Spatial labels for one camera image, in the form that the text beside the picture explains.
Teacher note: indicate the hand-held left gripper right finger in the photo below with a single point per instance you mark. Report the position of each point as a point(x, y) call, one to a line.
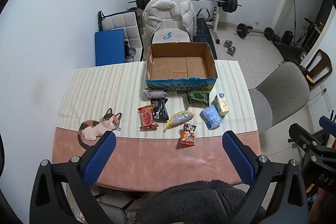
point(237, 158)

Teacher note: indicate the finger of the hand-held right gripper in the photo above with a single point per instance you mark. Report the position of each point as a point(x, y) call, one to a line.
point(302, 137)
point(327, 123)

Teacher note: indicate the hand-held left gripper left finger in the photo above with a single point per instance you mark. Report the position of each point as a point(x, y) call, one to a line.
point(102, 158)

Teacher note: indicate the blue tissue pack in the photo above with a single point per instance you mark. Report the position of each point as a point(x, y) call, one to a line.
point(210, 117)

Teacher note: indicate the orange cartoon snack packet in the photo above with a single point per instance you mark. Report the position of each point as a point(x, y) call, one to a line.
point(187, 134)

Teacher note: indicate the yellow tissue pack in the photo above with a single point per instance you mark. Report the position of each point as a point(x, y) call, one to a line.
point(220, 106)

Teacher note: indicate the red snack packet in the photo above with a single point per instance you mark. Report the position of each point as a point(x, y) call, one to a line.
point(147, 117)

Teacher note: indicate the yellow silver scrubber sponge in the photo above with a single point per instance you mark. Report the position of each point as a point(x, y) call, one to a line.
point(179, 117)

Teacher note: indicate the green snack packet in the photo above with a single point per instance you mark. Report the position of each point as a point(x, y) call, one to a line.
point(198, 98)

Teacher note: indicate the black snack packet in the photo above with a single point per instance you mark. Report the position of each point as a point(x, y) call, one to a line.
point(161, 109)

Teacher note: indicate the purple cloth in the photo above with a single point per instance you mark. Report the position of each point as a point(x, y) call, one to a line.
point(155, 94)

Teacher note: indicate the cardboard box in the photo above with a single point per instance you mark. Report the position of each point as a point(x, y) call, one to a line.
point(181, 66)

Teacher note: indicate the grey shell chair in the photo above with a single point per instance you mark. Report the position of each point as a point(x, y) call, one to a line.
point(283, 90)

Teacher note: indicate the person's dark fleece clothing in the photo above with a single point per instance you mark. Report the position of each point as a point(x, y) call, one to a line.
point(194, 203)

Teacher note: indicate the brown wooden chair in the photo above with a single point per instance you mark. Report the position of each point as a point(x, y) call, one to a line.
point(324, 56)

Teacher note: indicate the black exercise equipment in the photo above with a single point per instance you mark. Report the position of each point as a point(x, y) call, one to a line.
point(287, 36)

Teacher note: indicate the blue board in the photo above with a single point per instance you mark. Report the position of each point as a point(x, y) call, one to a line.
point(109, 47)

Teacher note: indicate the short barbell with black plates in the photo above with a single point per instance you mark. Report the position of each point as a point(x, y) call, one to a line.
point(242, 29)

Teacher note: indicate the black weight bench pad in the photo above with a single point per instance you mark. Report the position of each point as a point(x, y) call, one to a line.
point(202, 29)

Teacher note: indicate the white quilted chair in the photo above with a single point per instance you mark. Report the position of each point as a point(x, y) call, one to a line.
point(120, 23)

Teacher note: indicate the small blue packet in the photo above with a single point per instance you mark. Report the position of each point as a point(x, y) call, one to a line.
point(166, 35)

